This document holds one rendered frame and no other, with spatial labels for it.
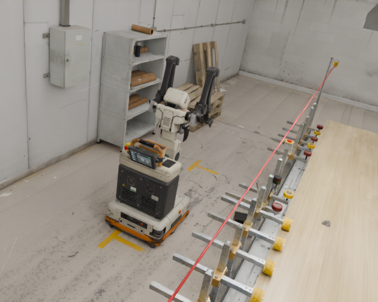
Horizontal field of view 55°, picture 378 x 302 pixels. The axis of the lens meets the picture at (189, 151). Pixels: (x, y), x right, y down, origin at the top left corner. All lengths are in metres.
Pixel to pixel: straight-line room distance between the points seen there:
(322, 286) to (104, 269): 1.83
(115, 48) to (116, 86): 0.48
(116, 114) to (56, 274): 2.42
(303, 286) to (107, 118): 3.61
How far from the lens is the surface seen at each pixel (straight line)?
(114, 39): 4.79
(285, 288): 2.22
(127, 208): 3.57
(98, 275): 3.31
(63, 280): 3.28
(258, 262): 2.22
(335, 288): 2.38
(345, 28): 10.23
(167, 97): 3.41
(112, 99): 4.97
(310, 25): 10.31
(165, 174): 3.18
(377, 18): 1.33
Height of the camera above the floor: 2.37
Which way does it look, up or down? 26 degrees down
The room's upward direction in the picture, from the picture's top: 10 degrees clockwise
